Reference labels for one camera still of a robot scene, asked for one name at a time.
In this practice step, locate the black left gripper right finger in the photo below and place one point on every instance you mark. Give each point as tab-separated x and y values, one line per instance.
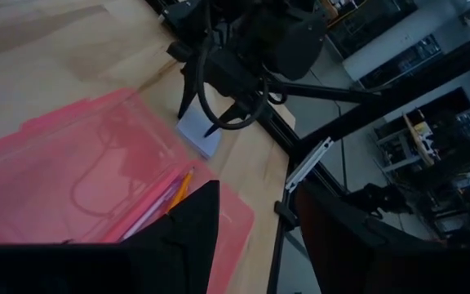
361	261

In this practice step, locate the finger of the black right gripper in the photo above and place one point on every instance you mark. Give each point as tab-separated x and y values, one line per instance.
227	117
188	90

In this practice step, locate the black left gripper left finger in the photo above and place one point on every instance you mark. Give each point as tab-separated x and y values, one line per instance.
137	269

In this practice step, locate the pale blue sticky note pad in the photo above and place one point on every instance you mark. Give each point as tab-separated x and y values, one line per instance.
198	134

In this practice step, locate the clear lilac pen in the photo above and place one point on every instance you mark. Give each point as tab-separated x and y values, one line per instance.
149	214

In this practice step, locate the orange pencil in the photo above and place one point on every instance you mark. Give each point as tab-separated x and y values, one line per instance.
183	188

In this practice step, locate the pink transparent plastic pencil case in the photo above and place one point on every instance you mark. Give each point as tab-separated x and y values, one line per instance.
76	163

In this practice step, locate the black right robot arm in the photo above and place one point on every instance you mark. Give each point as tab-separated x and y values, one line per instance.
296	45

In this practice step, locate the cluttered background shelf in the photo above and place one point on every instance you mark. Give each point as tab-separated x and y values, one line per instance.
406	143

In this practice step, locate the white building column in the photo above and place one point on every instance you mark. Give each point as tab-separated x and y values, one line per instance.
390	41

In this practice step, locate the white aluminium bracket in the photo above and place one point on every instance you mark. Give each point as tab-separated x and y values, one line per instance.
308	165

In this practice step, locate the black rig frame post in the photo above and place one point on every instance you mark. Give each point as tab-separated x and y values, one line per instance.
402	85

